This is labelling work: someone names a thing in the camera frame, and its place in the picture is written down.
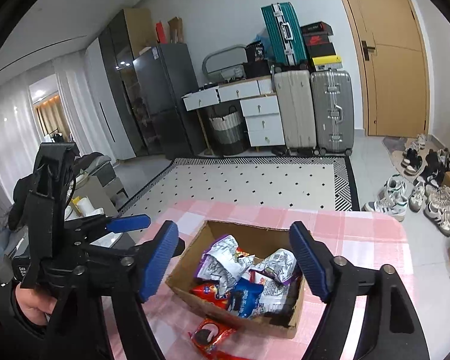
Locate person's left hand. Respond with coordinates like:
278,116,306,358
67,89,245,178
15,284,57,326

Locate stacked shoe boxes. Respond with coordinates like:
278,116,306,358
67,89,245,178
301,21,343,72

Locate woven laundry basket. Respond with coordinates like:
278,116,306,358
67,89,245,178
209,105,248,156

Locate red oreo snack pack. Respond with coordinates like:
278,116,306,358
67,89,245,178
189,319,236,359

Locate arched mirror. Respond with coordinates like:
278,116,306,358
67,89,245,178
201,44,247,83

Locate blue oreo snack pack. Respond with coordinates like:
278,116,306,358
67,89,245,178
226,279,264,319

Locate black refrigerator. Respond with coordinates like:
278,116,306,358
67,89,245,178
133,43,206,160

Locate wooden door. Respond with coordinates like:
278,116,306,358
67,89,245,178
341,0,430,137

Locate dotted floor rug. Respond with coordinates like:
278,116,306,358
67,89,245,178
118,156,359,218

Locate red chips snack bag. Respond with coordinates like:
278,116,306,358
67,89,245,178
190,282,230,303

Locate silver suitcase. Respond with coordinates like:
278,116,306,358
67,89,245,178
310,69,354,156

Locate dark glass cabinet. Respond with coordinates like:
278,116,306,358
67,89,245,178
98,8,161,157

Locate white noodle snack bag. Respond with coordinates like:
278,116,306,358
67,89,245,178
250,271,299,317

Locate white curtain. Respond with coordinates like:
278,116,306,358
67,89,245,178
0,50,117,219

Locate beige suitcase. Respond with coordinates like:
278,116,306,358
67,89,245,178
273,70,317,150

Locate teal suitcase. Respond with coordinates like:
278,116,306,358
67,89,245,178
261,2,309,70

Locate purple silver snack bag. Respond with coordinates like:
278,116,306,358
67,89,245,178
195,235,255,294

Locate white drawer desk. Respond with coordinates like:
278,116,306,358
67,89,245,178
182,76,285,147

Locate SF cardboard box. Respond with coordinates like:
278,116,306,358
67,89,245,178
166,220,305,339

